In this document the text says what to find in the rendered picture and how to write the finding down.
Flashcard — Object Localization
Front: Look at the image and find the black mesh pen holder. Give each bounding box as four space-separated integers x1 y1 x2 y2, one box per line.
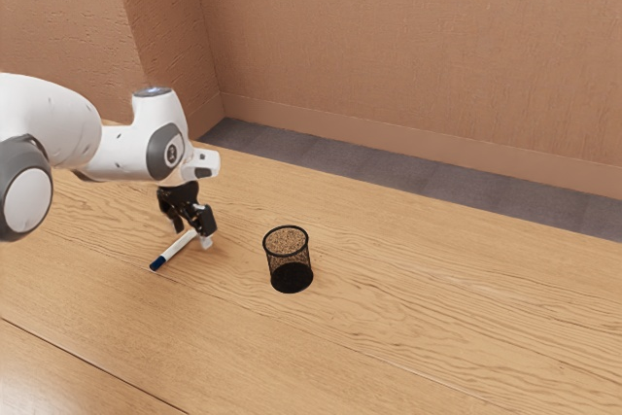
261 225 315 294

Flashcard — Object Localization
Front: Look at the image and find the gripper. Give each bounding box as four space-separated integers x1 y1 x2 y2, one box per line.
155 180 219 251

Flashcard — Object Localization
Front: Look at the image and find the white pen with blue cap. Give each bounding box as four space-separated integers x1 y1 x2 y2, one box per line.
149 229 198 273

